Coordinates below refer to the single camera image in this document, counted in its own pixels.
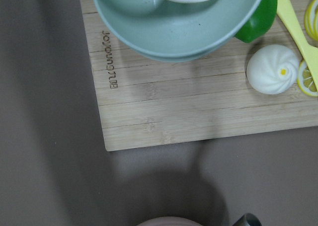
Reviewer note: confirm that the pink bowl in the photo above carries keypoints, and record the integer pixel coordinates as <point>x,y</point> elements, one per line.
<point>169,221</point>

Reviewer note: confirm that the white steamed bun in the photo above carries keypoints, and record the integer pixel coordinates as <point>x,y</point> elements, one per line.
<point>272,69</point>

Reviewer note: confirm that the green lime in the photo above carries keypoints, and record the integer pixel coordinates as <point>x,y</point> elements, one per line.
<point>259,23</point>

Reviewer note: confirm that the metal scoop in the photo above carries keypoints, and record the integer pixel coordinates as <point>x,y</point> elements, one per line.
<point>248,219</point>

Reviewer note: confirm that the lemon slice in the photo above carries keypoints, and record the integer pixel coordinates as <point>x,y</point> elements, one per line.
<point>305,80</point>

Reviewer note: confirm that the yellow plastic knife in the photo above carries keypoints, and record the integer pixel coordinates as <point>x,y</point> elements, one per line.
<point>309,53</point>

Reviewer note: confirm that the lemon half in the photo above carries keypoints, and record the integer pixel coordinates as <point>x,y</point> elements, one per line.
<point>311,19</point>

